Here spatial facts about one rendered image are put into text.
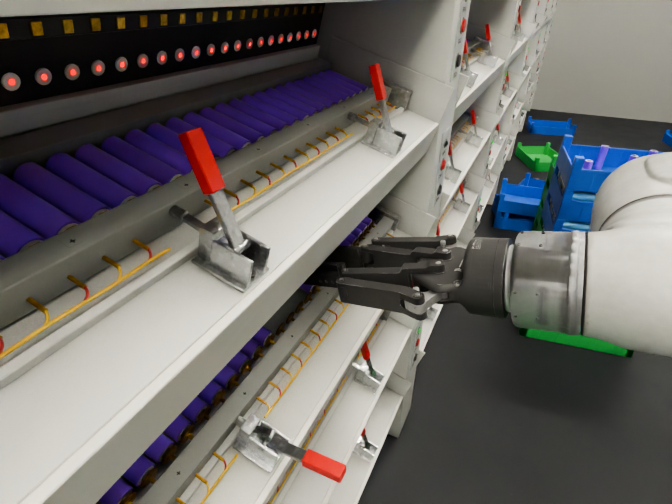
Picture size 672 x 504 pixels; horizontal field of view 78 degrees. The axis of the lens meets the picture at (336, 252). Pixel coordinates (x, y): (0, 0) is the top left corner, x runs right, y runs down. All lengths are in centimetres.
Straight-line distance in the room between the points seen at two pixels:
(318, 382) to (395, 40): 45
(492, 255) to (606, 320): 10
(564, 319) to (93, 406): 33
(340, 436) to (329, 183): 39
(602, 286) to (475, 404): 84
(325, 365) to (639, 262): 30
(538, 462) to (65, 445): 102
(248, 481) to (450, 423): 78
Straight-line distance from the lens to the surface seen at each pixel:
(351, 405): 67
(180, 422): 40
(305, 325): 46
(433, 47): 61
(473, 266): 39
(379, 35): 64
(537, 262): 38
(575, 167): 114
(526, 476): 110
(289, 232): 31
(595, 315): 38
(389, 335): 78
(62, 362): 23
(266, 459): 40
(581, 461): 117
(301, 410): 43
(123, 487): 38
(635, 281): 37
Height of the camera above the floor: 89
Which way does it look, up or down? 32 degrees down
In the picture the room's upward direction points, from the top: straight up
